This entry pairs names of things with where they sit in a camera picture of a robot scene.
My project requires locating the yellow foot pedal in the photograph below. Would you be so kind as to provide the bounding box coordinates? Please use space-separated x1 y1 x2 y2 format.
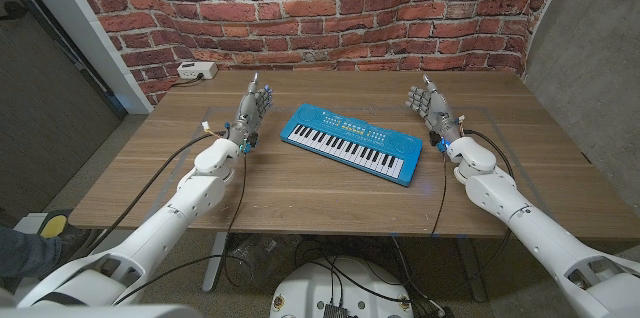
39 211 70 240

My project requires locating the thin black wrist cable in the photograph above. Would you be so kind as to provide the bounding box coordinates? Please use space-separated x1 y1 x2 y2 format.
112 150 249 307
430 150 449 238

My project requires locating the white table leg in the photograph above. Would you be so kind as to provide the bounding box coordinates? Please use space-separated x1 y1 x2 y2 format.
202 231 229 293

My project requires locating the grey table leg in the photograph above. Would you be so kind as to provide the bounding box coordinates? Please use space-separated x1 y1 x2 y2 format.
457 237 489 303

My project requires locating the white power strip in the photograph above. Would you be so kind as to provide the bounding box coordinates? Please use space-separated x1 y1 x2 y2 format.
176 61 219 81

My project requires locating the person leg in jeans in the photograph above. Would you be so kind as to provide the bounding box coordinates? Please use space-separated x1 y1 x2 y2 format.
0 225 64 280

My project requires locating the black shoe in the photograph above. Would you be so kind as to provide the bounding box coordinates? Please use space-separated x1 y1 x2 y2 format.
57 223 92 260

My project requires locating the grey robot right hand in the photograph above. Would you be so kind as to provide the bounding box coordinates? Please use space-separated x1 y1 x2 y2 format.
405 74 465 145

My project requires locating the black door handle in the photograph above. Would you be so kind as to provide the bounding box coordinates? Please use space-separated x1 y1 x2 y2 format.
0 1 30 22

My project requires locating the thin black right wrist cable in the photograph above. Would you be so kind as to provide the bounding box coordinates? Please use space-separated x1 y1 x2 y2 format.
430 150 449 238

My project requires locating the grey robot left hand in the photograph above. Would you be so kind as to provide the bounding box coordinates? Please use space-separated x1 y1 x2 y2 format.
228 71 274 148

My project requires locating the clear plastic bag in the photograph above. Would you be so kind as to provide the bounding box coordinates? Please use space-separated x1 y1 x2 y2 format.
227 233 301 284

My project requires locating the blue toy piano keyboard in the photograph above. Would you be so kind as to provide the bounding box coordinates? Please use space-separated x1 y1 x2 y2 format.
279 102 424 188

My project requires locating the white pedal platform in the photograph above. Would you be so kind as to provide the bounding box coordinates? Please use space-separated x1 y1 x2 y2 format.
12 211 51 235

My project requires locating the red brick print backdrop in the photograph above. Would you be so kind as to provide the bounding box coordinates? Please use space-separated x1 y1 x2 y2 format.
62 0 571 107

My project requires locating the thin black left wrist cable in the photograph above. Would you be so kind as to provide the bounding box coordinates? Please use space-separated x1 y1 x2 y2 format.
112 150 249 307

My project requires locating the black power strip cable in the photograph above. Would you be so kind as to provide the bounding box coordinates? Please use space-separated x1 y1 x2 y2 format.
172 73 205 88

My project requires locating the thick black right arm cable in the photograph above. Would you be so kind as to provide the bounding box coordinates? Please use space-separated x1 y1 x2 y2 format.
462 128 516 182

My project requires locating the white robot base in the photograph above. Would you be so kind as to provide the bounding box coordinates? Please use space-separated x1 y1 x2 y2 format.
269 256 415 318

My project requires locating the black floor cable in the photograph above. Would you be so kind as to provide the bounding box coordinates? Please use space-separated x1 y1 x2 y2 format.
294 240 441 317

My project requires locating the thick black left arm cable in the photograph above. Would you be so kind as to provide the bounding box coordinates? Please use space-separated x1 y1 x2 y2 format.
82 130 229 257

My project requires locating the white door frame post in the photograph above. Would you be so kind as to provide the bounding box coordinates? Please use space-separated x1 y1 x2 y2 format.
9 0 154 115

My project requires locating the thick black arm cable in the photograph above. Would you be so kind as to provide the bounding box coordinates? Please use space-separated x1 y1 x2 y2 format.
462 128 516 182
82 130 229 257

